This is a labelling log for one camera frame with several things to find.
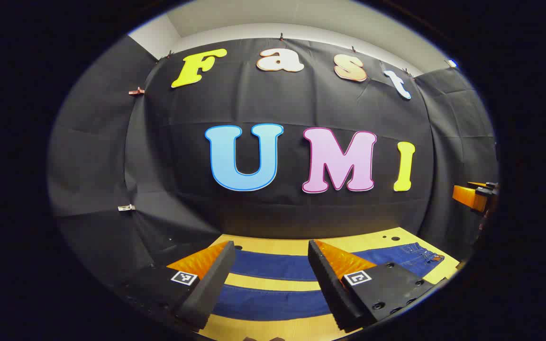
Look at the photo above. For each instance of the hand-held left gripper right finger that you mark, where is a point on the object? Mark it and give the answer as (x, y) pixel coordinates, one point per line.
(332, 289)

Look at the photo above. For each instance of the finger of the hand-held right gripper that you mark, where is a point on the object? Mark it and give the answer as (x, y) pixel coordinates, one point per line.
(477, 184)
(467, 196)

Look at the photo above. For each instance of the blue denim jeans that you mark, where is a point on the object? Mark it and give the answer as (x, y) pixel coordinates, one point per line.
(263, 303)

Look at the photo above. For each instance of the white clip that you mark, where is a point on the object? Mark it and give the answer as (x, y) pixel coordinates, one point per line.
(126, 207)

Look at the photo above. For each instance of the black backdrop cloth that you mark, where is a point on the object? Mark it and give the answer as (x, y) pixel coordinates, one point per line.
(254, 104)

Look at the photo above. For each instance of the copper-coloured clip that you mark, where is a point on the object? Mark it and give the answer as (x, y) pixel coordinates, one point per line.
(136, 91)

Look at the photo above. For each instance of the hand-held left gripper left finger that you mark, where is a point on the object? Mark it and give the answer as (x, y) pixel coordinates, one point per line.
(209, 289)

